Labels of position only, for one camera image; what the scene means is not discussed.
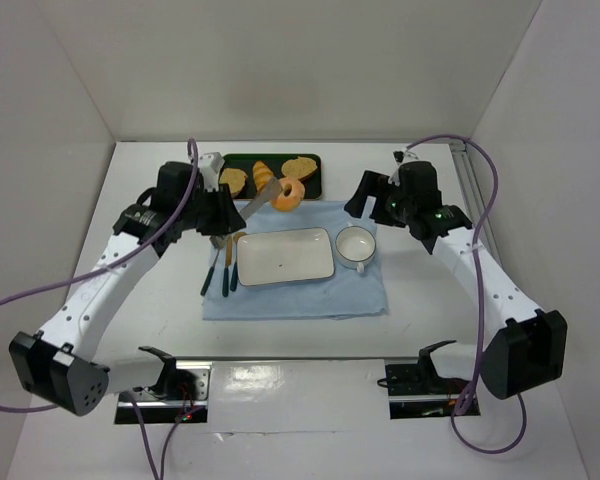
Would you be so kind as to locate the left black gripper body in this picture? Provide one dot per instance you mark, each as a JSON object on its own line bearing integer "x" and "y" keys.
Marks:
{"x": 222, "y": 212}

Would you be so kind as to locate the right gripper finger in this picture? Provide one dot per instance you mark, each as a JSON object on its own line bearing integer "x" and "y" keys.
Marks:
{"x": 372, "y": 184}
{"x": 379, "y": 213}

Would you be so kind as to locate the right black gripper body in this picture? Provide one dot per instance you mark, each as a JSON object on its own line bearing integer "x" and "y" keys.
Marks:
{"x": 368, "y": 195}

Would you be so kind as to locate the metal serving tongs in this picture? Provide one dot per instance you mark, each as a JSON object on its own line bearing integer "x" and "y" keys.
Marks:
{"x": 271, "y": 190}

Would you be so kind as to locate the orange glazed donut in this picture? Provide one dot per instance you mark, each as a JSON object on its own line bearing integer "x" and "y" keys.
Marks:
{"x": 291, "y": 196}

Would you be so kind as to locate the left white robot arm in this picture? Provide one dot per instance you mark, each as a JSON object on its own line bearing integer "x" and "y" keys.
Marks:
{"x": 57, "y": 362}

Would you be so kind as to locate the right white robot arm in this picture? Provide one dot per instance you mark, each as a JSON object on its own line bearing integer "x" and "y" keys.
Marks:
{"x": 522, "y": 345}

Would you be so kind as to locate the sliced brown bread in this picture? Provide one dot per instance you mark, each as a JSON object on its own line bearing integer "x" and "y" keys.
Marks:
{"x": 235, "y": 179}

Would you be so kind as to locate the bread slice under donut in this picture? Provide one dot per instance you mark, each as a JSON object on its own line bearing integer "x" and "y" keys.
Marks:
{"x": 299, "y": 168}

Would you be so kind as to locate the white round cup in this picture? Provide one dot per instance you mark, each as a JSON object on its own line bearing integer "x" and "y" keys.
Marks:
{"x": 355, "y": 248}

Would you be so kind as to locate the golden croissant roll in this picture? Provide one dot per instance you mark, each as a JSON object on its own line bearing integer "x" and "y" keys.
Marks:
{"x": 261, "y": 174}

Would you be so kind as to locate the dark green tray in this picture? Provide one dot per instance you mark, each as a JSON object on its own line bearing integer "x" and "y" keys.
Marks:
{"x": 275, "y": 161}

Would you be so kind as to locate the white rectangular plate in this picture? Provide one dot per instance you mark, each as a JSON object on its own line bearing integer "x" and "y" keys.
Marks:
{"x": 285, "y": 256}

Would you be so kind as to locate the light blue cloth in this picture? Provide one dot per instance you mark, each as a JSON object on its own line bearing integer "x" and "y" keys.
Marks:
{"x": 344, "y": 295}

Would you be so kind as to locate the green handled knife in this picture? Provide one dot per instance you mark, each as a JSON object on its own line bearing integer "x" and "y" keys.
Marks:
{"x": 212, "y": 270}

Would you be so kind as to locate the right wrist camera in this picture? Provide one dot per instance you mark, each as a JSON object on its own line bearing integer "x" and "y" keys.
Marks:
{"x": 404, "y": 156}

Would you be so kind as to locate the aluminium frame rail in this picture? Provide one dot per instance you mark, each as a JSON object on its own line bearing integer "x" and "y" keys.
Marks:
{"x": 472, "y": 194}

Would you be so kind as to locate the green handled spoon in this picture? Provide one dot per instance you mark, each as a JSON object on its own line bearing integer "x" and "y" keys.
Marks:
{"x": 234, "y": 275}

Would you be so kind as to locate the green handled fork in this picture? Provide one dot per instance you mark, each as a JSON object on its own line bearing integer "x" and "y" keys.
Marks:
{"x": 228, "y": 262}

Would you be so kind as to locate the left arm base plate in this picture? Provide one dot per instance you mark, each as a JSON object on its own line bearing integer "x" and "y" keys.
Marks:
{"x": 189, "y": 396}

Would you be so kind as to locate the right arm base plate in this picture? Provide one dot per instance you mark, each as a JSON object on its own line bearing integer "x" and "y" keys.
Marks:
{"x": 414, "y": 395}

